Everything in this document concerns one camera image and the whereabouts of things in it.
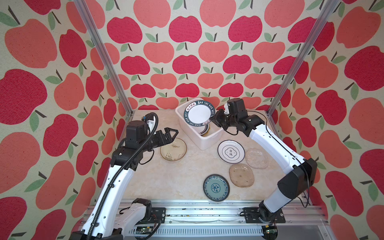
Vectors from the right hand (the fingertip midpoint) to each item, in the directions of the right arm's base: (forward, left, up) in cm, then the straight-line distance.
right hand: (211, 116), depth 78 cm
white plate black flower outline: (-2, -16, -30) cm, 34 cm away
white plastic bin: (-1, +11, -13) cm, 17 cm away
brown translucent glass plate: (-18, -21, -31) cm, 41 cm away
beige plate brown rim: (-6, +22, -29) cm, 37 cm away
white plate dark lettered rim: (+5, +7, -3) cm, 9 cm away
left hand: (-15, +17, +2) cm, 23 cm away
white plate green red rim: (+11, +3, -26) cm, 29 cm away
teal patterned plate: (-27, -6, -31) cm, 41 cm away
